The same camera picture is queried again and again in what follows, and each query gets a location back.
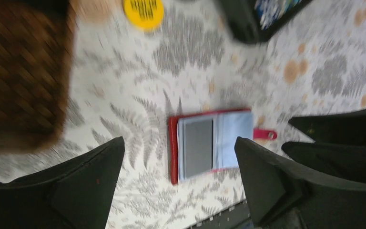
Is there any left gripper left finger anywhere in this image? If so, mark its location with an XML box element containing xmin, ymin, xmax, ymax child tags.
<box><xmin>0</xmin><ymin>137</ymin><xmax>125</xmax><ymax>229</ymax></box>

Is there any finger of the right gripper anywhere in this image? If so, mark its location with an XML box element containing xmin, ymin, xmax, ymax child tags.
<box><xmin>288</xmin><ymin>109</ymin><xmax>366</xmax><ymax>146</ymax></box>
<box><xmin>282</xmin><ymin>142</ymin><xmax>366</xmax><ymax>183</ymax></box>

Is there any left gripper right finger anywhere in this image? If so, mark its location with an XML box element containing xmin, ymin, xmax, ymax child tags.
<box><xmin>234</xmin><ymin>137</ymin><xmax>366</xmax><ymax>229</ymax></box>

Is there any red card holder wallet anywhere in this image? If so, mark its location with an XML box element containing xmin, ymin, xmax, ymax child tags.
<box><xmin>168</xmin><ymin>108</ymin><xmax>277</xmax><ymax>185</ymax></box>

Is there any floral tablecloth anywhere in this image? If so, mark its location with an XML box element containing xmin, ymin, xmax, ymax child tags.
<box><xmin>0</xmin><ymin>0</ymin><xmax>366</xmax><ymax>229</ymax></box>

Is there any black poker chip case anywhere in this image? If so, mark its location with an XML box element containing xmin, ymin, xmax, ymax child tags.
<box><xmin>216</xmin><ymin>0</ymin><xmax>312</xmax><ymax>45</ymax></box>

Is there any brown wicker basket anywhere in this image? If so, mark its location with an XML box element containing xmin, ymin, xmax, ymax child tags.
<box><xmin>0</xmin><ymin>0</ymin><xmax>79</xmax><ymax>153</ymax></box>

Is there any yellow big blind button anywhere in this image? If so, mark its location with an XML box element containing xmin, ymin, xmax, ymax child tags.
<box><xmin>122</xmin><ymin>0</ymin><xmax>164</xmax><ymax>31</ymax></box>

